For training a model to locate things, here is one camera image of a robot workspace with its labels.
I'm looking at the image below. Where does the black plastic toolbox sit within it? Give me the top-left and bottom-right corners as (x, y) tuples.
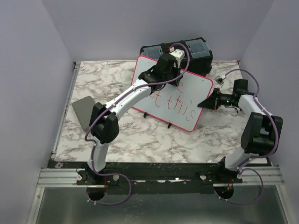
(140, 37), (213, 77)

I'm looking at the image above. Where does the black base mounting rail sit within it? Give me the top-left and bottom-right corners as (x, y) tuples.
(48, 161), (242, 195)

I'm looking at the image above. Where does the grey sponge block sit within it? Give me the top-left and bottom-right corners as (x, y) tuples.
(72, 96), (95, 132)

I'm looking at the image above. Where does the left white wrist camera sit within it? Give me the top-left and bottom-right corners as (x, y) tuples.
(169, 47), (185, 65)

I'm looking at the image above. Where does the pink framed whiteboard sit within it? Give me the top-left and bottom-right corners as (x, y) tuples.
(130, 55), (214, 133)

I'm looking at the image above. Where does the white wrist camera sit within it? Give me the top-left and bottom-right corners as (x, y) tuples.
(169, 47), (185, 65)
(215, 74), (227, 87)

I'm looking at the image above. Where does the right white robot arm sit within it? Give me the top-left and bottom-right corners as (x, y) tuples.
(198, 79), (283, 183)

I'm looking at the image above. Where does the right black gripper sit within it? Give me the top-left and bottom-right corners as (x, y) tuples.
(198, 88), (235, 110)

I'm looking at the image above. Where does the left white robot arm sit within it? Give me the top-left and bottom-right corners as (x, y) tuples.
(85, 49), (185, 184)

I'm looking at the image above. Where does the aluminium extrusion frame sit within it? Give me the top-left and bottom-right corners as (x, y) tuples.
(27, 62), (81, 224)

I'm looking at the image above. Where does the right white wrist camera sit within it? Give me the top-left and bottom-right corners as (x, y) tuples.
(215, 74), (227, 87)

